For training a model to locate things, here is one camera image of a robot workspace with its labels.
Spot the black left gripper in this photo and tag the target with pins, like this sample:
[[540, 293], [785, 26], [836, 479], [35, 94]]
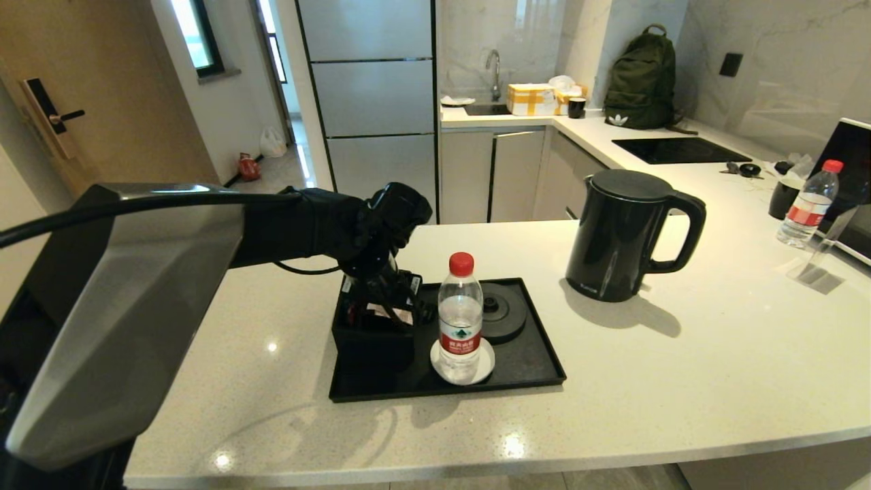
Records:
[[381, 279]]

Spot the pink tea bag packet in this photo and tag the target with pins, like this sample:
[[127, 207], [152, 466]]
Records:
[[401, 316]]

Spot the black electric kettle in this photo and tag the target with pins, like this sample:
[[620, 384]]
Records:
[[612, 238]]

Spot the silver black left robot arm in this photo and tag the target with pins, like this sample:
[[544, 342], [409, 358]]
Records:
[[136, 306]]

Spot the clear water bottle red cap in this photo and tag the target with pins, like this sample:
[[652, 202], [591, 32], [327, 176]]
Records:
[[810, 207], [461, 320]]

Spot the round black kettle base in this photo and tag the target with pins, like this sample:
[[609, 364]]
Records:
[[507, 316]]

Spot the tall black cup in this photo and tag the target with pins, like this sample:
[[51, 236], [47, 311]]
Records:
[[782, 199]]

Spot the red sachet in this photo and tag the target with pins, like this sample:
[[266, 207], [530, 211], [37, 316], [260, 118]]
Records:
[[352, 316]]

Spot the black compartment organizer box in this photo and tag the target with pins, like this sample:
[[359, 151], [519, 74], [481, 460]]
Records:
[[371, 347]]

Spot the white round saucer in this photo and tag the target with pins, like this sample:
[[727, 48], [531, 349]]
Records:
[[486, 365]]

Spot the black rectangular serving tray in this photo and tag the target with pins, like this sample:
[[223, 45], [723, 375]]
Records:
[[524, 367]]

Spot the grey kitchen base cabinet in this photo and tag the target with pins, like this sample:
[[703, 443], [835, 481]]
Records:
[[517, 170]]

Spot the red bag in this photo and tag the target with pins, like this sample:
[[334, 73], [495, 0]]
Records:
[[249, 168]]

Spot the white plastic bag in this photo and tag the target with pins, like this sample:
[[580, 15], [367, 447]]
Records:
[[273, 143]]

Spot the silver refrigerator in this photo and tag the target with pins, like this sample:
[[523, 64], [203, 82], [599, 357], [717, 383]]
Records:
[[374, 102]]

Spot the white dish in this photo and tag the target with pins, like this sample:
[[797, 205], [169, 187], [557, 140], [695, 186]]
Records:
[[456, 101]]

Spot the dark kitchen sink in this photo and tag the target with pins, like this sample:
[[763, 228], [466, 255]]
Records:
[[486, 109]]

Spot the chrome sink faucet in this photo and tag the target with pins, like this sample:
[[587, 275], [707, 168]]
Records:
[[497, 82]]

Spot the white box with yellow tape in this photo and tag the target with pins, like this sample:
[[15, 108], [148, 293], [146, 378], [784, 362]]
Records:
[[531, 100]]

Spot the small black mug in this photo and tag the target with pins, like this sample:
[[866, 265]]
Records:
[[577, 109]]

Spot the white crumpled tissue bag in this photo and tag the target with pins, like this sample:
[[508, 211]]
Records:
[[562, 82]]

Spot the dark framed window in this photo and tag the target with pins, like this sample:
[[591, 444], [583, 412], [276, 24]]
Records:
[[197, 34]]

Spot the brown wooden door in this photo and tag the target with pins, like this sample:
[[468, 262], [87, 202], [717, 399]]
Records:
[[122, 102]]

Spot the black induction cooktop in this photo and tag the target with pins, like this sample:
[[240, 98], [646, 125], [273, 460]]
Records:
[[680, 150]]

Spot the dark green backpack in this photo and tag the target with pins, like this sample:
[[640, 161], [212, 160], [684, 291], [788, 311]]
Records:
[[643, 78]]

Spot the black key bundle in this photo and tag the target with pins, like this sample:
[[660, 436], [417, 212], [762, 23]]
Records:
[[750, 170]]

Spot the clear acrylic sign stand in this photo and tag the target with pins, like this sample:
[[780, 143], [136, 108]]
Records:
[[813, 272]]

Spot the crumpled clear plastic wrap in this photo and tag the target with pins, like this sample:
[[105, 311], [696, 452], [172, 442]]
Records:
[[801, 167]]

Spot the black glass door microwave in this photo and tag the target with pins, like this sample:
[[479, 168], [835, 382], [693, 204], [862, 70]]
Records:
[[850, 153]]

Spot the black wall socket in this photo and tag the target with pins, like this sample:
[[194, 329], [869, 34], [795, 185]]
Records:
[[732, 64]]

